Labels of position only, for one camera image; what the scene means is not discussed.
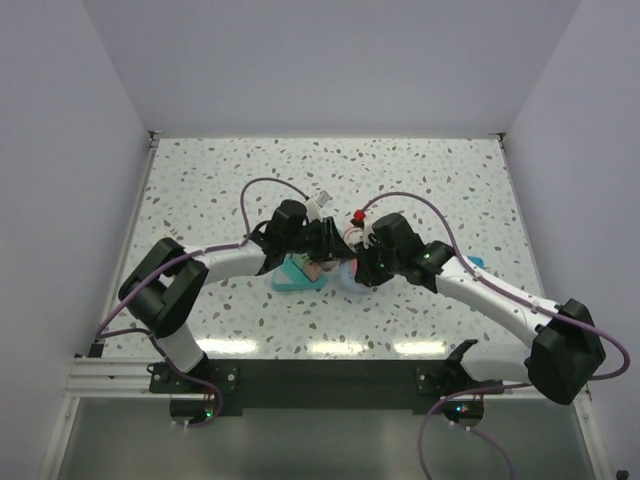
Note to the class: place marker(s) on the blue round power strip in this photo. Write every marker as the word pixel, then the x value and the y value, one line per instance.
pixel 351 284

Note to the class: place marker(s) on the blue square plug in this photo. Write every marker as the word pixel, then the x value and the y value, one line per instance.
pixel 478 261

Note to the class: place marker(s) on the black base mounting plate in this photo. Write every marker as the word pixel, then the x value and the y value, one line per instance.
pixel 313 385

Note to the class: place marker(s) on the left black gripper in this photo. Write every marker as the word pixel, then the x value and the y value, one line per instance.
pixel 331 246

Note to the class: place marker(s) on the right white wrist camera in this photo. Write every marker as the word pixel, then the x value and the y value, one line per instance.
pixel 360 227

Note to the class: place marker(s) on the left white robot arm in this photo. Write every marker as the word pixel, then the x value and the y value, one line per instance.
pixel 162 290

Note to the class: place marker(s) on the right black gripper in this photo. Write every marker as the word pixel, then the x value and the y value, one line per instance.
pixel 365 273

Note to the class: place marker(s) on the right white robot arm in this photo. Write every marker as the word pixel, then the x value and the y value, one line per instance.
pixel 560 351

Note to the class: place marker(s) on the brownish pink plug adapter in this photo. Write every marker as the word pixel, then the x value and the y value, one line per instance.
pixel 312 271

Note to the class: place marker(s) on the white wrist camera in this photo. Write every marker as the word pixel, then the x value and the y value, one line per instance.
pixel 360 227
pixel 314 205

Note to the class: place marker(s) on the light green plug adapter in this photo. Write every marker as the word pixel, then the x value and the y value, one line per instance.
pixel 300 260

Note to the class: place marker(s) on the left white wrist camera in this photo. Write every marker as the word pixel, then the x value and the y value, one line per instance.
pixel 314 205

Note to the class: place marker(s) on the teal triangular power strip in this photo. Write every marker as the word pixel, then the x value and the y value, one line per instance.
pixel 290 278

